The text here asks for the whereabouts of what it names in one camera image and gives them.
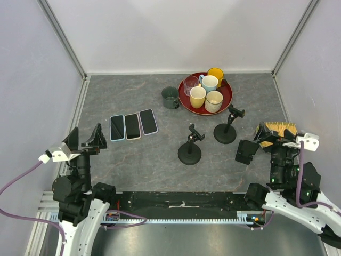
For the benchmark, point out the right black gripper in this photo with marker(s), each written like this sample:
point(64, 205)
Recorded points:
point(264, 134)

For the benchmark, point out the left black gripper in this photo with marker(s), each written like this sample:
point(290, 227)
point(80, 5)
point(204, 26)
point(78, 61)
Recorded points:
point(97, 140)

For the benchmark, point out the blue case phone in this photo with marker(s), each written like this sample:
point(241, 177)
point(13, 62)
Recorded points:
point(117, 128)

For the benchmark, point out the cream case phone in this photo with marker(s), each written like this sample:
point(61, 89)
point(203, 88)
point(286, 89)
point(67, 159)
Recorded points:
point(132, 126)

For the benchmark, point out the black phone stand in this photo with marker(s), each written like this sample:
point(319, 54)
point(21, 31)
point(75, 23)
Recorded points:
point(189, 153)
point(226, 133)

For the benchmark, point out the purple case phone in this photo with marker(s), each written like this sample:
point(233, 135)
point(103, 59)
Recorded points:
point(148, 122)

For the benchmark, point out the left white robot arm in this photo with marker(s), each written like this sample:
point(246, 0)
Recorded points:
point(81, 205)

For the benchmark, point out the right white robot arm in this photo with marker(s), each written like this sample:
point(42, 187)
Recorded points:
point(293, 190)

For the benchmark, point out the woven bamboo mat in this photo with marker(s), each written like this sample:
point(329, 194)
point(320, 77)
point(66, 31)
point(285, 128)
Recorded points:
point(278, 127)

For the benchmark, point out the small black box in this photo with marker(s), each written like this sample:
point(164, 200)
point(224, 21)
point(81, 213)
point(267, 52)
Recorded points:
point(245, 152)

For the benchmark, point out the red round tray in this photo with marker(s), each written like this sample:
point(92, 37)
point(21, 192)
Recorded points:
point(225, 89)

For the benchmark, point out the beige ceramic cup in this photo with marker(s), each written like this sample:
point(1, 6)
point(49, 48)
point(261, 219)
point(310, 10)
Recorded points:
point(213, 101)

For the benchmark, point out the orange yellow mug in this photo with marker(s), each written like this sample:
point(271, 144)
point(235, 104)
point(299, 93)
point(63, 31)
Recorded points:
point(218, 73)

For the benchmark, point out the light blue mug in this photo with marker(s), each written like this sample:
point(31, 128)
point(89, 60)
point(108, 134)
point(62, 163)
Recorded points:
point(208, 82)

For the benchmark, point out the pale yellow cup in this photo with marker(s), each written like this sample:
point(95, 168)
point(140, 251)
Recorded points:
point(197, 96)

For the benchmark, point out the dark green mug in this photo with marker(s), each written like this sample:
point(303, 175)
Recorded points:
point(170, 96)

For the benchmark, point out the clear glass cup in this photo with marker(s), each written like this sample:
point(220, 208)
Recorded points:
point(190, 82)

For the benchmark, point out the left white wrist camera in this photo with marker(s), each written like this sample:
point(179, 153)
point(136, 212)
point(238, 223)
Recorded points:
point(59, 152)

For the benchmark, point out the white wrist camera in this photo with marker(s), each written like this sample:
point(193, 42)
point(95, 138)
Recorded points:
point(59, 152)
point(310, 142)

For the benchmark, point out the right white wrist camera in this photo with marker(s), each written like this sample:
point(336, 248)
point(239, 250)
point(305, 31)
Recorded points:
point(310, 142)

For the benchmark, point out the slotted cable duct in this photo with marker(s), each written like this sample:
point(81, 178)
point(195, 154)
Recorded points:
point(241, 219)

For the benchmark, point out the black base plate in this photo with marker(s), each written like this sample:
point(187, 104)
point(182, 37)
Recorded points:
point(182, 205)

